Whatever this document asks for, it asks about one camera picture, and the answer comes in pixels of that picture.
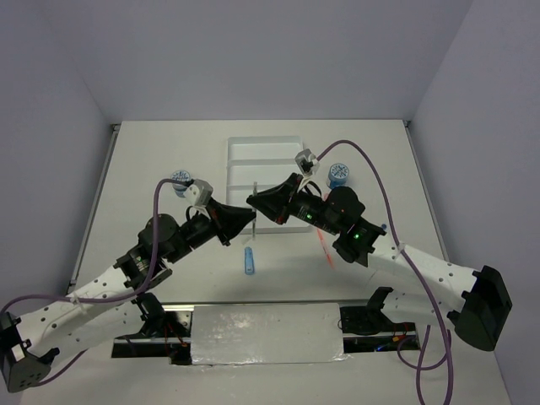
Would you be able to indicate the green white pen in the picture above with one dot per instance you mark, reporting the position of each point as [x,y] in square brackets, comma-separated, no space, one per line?
[254,221]

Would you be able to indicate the white compartment tray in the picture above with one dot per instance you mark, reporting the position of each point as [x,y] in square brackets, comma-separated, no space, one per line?
[255,164]

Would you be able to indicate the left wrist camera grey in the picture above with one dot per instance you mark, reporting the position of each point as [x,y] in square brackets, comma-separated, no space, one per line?
[199,193]

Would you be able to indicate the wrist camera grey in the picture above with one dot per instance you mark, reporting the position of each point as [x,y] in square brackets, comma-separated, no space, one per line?
[199,193]
[307,162]

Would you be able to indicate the silver foil covered plate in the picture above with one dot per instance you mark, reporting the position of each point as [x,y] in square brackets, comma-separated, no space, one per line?
[266,334]

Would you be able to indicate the blue transparent eraser case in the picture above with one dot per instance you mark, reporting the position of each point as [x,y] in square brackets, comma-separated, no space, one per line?
[249,263]

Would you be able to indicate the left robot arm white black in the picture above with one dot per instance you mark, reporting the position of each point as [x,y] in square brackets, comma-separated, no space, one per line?
[118,302]

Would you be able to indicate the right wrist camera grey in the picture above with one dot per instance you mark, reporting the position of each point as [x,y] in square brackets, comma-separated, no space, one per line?
[307,162]

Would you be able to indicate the blue cleaning putty jar left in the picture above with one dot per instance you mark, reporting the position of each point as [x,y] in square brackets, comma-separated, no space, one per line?
[181,180]

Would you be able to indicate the orange highlighter pen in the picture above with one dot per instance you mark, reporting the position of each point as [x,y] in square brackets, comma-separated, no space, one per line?
[325,248]

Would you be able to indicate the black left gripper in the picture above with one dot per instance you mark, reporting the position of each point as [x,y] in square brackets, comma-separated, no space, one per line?
[228,220]

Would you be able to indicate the blue cleaning putty jar right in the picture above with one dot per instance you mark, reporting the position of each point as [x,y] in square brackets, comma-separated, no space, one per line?
[338,175]

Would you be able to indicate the aluminium table edge rail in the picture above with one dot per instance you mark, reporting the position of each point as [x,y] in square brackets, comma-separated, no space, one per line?
[74,277]

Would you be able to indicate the blue cleaning putty jar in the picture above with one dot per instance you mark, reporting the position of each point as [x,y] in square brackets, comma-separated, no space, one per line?
[338,175]
[181,180]

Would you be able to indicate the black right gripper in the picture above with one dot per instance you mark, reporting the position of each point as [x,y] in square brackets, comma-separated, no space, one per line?
[274,201]

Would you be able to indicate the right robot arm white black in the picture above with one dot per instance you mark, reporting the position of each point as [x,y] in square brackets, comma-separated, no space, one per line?
[474,303]

